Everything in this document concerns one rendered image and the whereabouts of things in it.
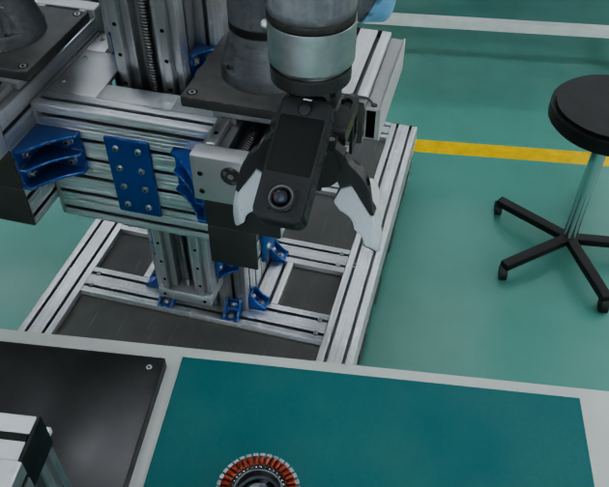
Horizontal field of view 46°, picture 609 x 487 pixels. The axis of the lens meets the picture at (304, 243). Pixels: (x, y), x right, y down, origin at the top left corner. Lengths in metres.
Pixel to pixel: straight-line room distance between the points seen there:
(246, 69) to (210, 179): 0.18
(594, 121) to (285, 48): 1.57
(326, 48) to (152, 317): 1.43
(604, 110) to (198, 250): 1.16
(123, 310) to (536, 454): 1.21
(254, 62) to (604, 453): 0.77
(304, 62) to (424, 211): 1.97
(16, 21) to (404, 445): 0.94
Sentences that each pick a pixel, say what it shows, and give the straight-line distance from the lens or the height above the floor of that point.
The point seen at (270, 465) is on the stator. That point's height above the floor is 0.79.
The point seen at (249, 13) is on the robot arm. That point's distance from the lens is 1.14.
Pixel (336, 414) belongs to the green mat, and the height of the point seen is 0.75.
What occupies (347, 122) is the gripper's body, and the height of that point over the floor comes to 1.29.
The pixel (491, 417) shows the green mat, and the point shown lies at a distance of 1.13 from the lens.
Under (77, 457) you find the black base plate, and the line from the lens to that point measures 1.09.
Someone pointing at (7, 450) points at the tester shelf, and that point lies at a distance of 0.70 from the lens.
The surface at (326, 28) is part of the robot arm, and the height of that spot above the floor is 1.40.
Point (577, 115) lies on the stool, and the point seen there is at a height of 0.56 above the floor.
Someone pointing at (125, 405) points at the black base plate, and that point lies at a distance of 1.11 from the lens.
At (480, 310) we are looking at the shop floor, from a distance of 2.26.
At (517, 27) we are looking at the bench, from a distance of 3.32.
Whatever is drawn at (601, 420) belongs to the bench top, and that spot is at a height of 0.75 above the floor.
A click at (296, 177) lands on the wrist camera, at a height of 1.29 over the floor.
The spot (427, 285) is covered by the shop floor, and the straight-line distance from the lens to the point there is 2.30.
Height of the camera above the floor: 1.68
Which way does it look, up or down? 44 degrees down
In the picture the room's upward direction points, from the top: straight up
